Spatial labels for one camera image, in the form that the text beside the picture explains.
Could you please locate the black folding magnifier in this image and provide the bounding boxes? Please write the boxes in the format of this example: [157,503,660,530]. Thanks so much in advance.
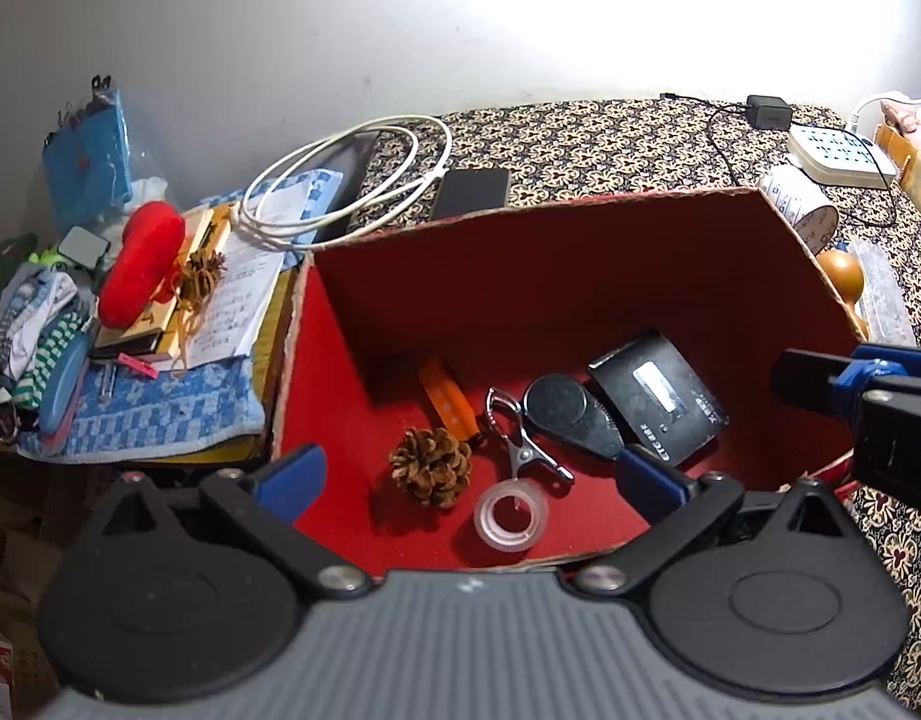
[521,375,627,461]

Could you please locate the coiled white cable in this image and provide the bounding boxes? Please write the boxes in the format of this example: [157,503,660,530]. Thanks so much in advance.
[237,116,454,250]

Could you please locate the black power adapter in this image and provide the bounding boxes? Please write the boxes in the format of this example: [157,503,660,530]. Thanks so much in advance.
[745,95,788,129]

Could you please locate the small white device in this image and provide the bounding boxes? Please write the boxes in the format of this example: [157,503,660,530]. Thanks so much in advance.
[59,226,113,272]

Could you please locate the brown wooden gourd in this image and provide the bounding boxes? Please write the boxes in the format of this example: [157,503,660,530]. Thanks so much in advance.
[816,249,868,310]

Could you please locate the small pine cone with raffia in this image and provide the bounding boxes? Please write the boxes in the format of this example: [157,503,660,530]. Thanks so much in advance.
[167,247,229,380]

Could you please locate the white paper sheets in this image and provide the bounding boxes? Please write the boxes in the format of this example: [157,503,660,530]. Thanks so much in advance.
[181,186,311,371]

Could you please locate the blue oval case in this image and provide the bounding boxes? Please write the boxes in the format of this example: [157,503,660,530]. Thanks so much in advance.
[38,334,91,434]

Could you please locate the pile of clothes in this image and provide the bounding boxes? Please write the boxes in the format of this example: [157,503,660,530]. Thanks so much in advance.
[0,232,97,451]

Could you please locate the red cardboard box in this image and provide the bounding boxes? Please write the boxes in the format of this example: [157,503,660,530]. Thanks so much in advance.
[271,187,870,578]

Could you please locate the white power strip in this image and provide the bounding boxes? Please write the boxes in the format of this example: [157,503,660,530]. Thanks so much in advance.
[788,124,898,188]

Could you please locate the metal spring clip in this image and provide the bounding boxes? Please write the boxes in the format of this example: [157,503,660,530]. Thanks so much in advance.
[484,388,574,497]

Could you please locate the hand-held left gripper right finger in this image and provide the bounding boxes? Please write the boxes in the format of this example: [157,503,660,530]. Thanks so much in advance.
[576,444,862,595]

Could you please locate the pink cloth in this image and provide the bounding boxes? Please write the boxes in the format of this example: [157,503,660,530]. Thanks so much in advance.
[880,97,921,160]

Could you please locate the red plush cushion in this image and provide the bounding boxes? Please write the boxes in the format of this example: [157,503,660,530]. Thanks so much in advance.
[98,201,186,328]

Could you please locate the yellow book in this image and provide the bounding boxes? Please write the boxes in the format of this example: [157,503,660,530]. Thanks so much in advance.
[91,205,238,359]

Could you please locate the black card reader device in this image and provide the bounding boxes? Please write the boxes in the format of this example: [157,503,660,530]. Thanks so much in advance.
[587,331,730,467]

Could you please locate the black phone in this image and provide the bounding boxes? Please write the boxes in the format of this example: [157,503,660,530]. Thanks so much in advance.
[430,169,511,223]

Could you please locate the clear tape roll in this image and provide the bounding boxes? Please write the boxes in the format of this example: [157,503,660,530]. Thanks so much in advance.
[473,478,546,553]

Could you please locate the thin black cable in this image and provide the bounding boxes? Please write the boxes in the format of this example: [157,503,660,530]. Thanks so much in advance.
[661,94,901,227]

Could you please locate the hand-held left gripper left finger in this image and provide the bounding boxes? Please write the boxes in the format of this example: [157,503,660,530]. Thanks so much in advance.
[92,444,371,601]

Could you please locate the clear plastic case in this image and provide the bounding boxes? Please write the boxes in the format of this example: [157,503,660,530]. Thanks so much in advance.
[846,238,920,347]

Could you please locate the floral patterned tablecloth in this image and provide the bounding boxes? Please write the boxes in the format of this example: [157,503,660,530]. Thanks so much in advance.
[359,101,921,707]

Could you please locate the blue bag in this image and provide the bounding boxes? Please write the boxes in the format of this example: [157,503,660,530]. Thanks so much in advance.
[41,75,143,235]

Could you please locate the brown pine cone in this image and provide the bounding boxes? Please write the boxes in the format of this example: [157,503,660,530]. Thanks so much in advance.
[389,427,473,509]

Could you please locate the orange plastic strip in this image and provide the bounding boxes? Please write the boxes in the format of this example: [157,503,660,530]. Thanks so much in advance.
[417,360,483,446]

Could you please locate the printed white tape roll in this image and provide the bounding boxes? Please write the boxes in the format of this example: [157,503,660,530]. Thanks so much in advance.
[756,167,841,256]

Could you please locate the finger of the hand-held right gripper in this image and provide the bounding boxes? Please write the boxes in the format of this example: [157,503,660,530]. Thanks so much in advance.
[770,343,919,421]

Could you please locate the blue checkered towel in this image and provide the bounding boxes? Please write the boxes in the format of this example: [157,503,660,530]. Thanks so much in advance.
[16,167,343,464]

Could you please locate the white power cord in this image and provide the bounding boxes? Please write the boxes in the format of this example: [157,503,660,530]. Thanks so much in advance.
[850,75,921,125]

